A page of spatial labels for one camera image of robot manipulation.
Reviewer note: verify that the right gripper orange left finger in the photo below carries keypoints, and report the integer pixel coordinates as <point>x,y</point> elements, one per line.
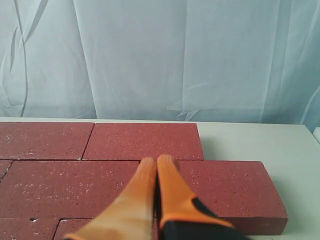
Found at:
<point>131,215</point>

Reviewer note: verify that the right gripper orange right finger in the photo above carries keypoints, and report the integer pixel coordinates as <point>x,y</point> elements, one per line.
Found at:
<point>181,214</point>

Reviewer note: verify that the red brick moved into row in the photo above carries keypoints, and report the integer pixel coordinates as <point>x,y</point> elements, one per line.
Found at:
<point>62,189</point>

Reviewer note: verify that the red brick with white chips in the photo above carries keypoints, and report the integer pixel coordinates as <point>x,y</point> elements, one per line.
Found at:
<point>4,167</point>

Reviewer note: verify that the red brick right middle row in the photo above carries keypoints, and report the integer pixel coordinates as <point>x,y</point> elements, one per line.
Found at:
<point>240,192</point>

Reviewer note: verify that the red brick back right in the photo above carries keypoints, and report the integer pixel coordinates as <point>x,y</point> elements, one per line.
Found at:
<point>77,227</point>

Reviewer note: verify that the red brick centre right row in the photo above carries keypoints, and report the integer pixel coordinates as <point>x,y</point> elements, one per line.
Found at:
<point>134,141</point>

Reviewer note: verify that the red brick back row flat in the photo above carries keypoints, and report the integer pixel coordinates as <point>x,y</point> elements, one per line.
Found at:
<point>27,228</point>

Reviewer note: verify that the red brick front left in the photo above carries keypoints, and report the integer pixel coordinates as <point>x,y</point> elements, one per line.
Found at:
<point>44,140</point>

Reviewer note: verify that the white backdrop curtain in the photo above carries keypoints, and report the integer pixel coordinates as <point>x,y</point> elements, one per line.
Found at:
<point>250,61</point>

